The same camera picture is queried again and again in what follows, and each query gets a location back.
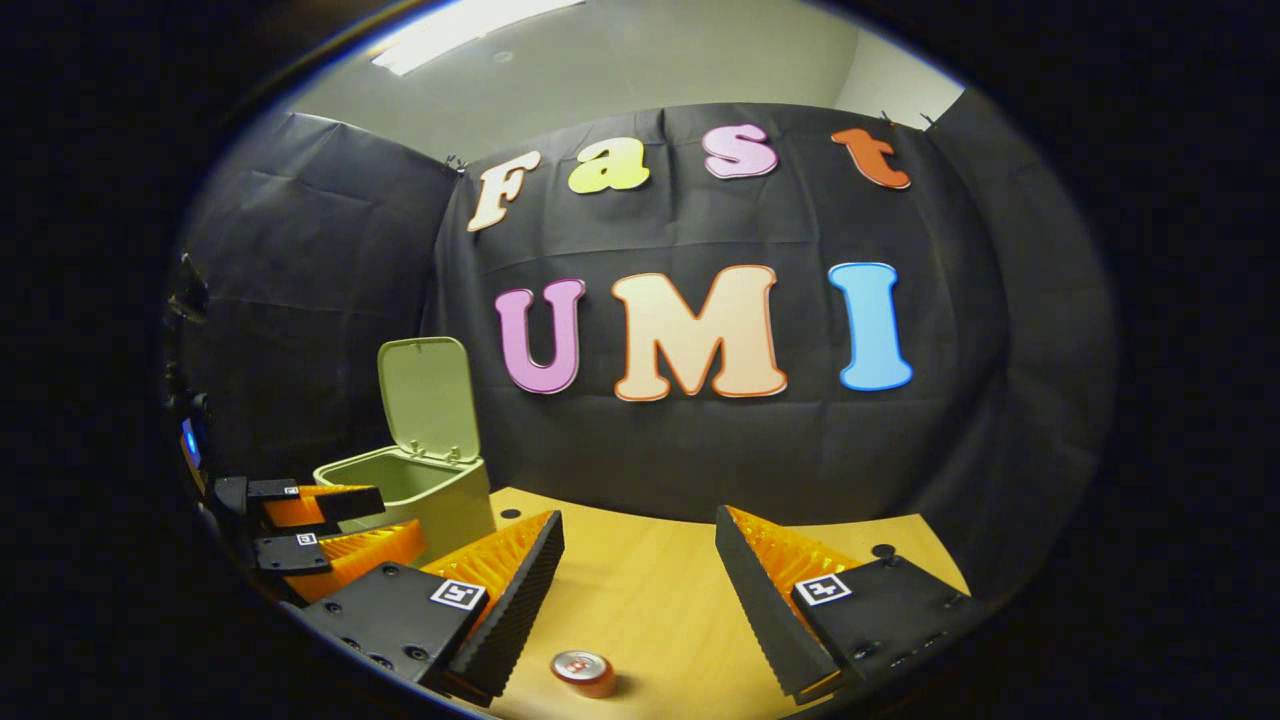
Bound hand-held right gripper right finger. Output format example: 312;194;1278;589
715;506;1001;706

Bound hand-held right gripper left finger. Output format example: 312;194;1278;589
300;510;566;706

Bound green desktop garbage bin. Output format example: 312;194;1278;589
313;336;498;566

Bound red pop can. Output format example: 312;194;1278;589
550;650;618;699

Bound wooden desktop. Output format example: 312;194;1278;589
480;487;971;720

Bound black backdrop cloth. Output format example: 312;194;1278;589
170;100;1116;601

